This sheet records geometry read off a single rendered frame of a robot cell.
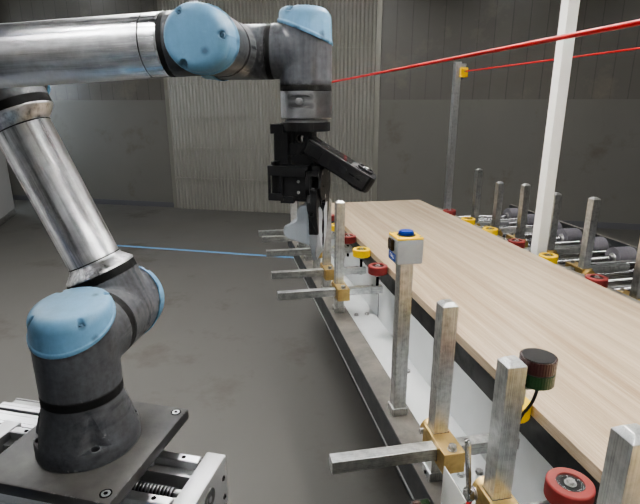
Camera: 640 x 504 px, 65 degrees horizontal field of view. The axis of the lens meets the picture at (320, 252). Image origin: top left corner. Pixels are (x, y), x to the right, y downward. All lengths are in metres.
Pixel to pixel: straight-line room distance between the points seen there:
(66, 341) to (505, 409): 0.68
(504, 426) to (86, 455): 0.66
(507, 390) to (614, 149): 6.53
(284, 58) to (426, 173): 6.36
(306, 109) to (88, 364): 0.47
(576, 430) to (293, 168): 0.80
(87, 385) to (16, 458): 0.17
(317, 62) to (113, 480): 0.64
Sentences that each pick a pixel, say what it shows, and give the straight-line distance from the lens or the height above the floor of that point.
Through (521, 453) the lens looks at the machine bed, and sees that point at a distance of 1.36.
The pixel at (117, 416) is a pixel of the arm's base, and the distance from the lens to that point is 0.84.
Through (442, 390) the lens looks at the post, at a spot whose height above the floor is 0.94.
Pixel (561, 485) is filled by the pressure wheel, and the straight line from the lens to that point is 1.05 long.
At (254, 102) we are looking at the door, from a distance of 7.41.
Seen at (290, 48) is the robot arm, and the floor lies 1.61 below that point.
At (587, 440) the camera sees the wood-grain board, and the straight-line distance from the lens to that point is 1.19.
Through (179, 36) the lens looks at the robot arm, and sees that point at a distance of 0.62.
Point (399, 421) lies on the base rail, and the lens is 1.48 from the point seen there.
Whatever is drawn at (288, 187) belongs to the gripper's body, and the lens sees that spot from 0.76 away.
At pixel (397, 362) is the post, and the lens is 1.42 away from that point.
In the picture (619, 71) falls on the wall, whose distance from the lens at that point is 7.31.
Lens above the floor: 1.54
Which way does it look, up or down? 16 degrees down
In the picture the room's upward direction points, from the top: straight up
